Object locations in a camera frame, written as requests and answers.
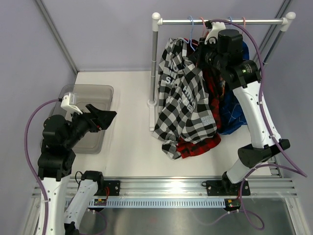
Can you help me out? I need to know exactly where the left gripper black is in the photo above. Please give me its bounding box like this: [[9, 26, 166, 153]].
[[64, 103, 116, 148]]

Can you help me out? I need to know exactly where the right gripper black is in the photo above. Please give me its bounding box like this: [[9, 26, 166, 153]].
[[190, 37, 226, 71]]

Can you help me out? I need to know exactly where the light blue wire hanger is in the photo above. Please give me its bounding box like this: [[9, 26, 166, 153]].
[[184, 15, 196, 51]]

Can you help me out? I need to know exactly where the black white plaid shirt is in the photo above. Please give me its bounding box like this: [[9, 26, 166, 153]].
[[153, 38, 215, 160]]

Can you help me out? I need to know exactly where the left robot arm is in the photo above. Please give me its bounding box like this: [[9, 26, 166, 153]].
[[37, 104, 117, 235]]

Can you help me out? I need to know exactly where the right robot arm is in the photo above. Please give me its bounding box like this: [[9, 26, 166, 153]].
[[191, 29, 291, 195]]

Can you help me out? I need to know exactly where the red black plaid shirt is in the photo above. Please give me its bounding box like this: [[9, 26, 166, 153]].
[[176, 38, 224, 160]]

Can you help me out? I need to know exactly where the pink hanger left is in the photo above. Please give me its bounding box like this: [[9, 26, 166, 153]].
[[199, 17, 206, 34]]

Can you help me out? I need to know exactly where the blue shirt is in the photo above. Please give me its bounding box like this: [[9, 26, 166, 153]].
[[219, 40, 250, 135]]

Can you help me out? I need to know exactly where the clear plastic bin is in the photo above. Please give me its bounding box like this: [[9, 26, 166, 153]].
[[40, 84, 114, 155]]

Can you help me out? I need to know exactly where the clothes rack metal white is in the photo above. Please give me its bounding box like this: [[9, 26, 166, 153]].
[[147, 12, 296, 131]]

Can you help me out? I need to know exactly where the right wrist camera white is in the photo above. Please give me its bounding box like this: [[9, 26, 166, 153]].
[[204, 22, 226, 45]]

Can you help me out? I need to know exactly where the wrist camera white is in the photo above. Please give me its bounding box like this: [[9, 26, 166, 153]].
[[204, 22, 226, 45], [61, 92, 83, 115]]

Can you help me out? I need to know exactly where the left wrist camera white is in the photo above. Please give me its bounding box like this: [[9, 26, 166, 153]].
[[61, 92, 83, 115]]

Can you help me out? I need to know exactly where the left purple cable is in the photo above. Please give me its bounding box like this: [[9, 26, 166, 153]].
[[25, 97, 66, 235]]

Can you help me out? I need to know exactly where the purple cable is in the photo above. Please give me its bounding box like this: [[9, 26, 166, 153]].
[[25, 97, 66, 235], [215, 19, 308, 178]]

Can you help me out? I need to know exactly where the white slotted cable duct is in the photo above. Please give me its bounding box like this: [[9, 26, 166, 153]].
[[63, 198, 233, 209]]

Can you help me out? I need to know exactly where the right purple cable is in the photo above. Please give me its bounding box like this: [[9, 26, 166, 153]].
[[215, 19, 308, 178]]

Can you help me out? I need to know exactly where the aluminium rail base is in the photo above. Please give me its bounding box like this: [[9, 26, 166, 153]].
[[117, 177, 297, 197]]

